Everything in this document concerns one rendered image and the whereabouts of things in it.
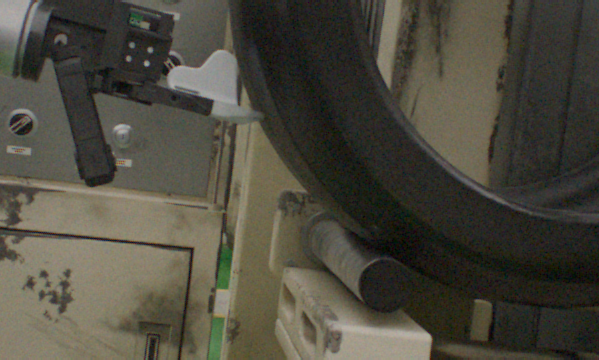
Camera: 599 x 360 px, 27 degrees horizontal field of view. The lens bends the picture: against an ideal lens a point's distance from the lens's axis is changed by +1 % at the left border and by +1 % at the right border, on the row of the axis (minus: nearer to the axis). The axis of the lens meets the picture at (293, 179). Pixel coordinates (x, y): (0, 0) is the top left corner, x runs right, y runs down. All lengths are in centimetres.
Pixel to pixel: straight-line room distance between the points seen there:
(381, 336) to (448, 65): 46
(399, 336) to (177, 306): 63
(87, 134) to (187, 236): 55
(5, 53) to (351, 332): 37
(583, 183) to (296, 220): 31
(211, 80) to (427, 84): 38
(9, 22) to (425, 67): 52
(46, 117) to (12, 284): 22
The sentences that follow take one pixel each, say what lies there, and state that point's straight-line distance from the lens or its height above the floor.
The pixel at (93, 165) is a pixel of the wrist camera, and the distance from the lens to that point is 108.
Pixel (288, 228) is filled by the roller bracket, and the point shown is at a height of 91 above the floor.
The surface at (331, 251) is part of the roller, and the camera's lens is 119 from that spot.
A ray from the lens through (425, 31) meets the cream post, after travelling 140.
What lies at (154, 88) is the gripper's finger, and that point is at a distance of 106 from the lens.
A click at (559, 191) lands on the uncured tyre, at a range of 133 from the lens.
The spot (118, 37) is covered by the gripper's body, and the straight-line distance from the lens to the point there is 107.
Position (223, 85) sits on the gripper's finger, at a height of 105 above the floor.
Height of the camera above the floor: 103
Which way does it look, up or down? 3 degrees down
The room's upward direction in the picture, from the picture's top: 7 degrees clockwise
